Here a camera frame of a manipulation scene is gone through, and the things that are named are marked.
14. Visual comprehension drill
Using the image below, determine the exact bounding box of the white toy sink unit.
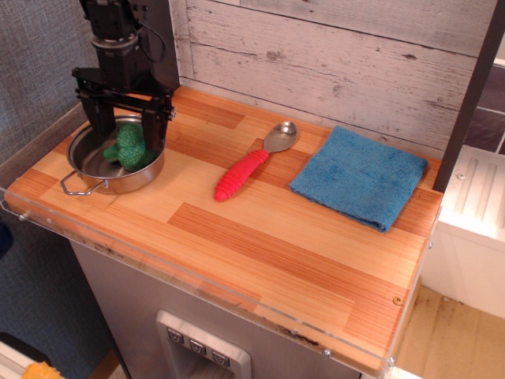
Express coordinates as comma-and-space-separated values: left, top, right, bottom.
421, 146, 504, 317

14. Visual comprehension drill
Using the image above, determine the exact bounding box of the blue folded cloth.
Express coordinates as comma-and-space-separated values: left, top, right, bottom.
290, 126, 428, 233

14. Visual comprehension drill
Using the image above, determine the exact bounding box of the clear acrylic edge guard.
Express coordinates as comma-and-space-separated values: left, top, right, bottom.
5, 182, 442, 377

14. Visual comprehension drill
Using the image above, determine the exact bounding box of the small steel pot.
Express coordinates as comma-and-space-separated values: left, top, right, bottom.
60, 114, 165, 196

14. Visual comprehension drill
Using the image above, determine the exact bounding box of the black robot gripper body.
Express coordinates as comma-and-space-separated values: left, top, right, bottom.
72, 33, 175, 120

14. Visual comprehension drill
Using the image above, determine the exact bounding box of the dark right shelf post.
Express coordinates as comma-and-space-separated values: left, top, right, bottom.
432, 0, 504, 193

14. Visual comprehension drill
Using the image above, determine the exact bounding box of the yellow object at corner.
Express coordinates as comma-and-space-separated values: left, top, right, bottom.
21, 362, 62, 379

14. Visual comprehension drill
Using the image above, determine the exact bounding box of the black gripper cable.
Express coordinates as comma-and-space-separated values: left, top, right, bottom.
136, 19, 167, 64

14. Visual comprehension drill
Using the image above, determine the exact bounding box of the grey toy fridge cabinet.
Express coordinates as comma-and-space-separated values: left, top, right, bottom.
71, 242, 360, 378

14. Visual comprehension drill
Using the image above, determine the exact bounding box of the dark shelf post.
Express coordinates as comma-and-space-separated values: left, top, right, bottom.
137, 0, 180, 91
432, 0, 504, 193

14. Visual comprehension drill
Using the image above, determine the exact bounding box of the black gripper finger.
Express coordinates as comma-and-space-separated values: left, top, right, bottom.
141, 109, 170, 152
80, 96, 116, 137

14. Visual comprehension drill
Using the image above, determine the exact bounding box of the green toy broccoli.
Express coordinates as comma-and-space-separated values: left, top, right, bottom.
103, 122, 157, 172

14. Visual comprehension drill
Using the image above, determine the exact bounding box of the red handled metal spoon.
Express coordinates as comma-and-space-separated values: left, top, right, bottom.
214, 121, 297, 201

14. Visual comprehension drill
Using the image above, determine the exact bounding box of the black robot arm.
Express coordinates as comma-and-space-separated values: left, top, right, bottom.
73, 1, 180, 152

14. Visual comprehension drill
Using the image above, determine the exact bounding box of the dark left shelf post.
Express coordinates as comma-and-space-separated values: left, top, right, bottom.
137, 0, 180, 91

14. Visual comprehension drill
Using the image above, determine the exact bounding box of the silver dispenser button panel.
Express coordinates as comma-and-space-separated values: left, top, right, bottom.
156, 310, 253, 378

